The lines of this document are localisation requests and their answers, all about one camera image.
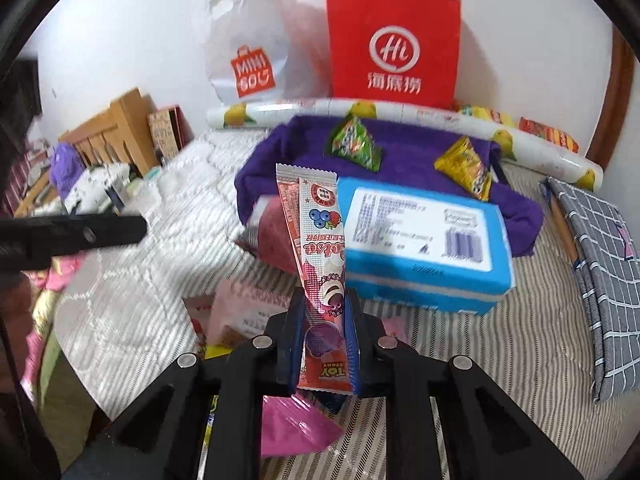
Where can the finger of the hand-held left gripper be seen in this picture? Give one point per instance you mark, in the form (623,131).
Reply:
(75,235)

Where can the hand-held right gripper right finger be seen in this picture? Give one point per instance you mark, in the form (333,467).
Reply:
(355,355)

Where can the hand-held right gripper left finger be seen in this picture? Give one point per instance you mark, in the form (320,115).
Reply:
(287,360)

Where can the pale pink labelled snack packet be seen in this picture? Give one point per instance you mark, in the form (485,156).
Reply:
(245,310)

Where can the red gold-print snack packet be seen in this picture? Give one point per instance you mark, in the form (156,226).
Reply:
(199,340)

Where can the long pink snack stick packet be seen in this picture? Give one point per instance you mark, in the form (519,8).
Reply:
(320,240)

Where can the purple towel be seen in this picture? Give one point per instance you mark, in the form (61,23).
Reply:
(405,150)

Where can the pink floral cloth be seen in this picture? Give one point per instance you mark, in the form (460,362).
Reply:
(55,272)

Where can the white cluttered packaging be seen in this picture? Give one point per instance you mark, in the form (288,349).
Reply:
(95,185)

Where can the purple plush toy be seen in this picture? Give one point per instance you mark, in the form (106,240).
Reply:
(65,170)

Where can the magenta snack packet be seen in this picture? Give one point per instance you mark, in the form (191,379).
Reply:
(295,430)

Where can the red striped cloth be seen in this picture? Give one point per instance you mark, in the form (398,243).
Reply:
(15,185)

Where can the blue tissue pack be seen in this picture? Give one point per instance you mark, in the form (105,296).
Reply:
(425,270)

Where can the wooden headboard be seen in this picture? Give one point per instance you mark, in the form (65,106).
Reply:
(120,130)

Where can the pink watermelon-print snack packet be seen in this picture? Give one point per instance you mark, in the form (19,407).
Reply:
(272,230)

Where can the brown printed box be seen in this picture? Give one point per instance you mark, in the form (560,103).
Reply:
(167,132)

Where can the dark screen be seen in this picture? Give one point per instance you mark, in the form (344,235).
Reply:
(17,105)

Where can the green cloth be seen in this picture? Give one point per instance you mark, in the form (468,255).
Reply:
(65,400)

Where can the green triangular snack packet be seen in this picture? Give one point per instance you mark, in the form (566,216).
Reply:
(352,142)

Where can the yellow triangular snack packet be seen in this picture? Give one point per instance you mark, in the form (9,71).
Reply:
(465,167)

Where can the lemon-print rolled mat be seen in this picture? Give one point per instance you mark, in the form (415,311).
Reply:
(260,112)

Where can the wooden rod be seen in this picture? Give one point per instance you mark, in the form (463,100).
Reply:
(562,227)

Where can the grey checked cloth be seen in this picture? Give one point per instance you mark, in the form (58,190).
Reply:
(600,260)

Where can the white plastic shopping bag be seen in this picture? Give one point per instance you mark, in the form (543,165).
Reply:
(250,35)

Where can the yellow green snack packet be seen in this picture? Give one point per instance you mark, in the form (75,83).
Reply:
(482,114)

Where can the orange striped snack packet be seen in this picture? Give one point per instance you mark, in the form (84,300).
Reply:
(547,135)

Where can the red paper bag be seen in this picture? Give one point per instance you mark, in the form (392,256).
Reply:
(350,35)

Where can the wooden door frame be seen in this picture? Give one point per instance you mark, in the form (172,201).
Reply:
(617,100)

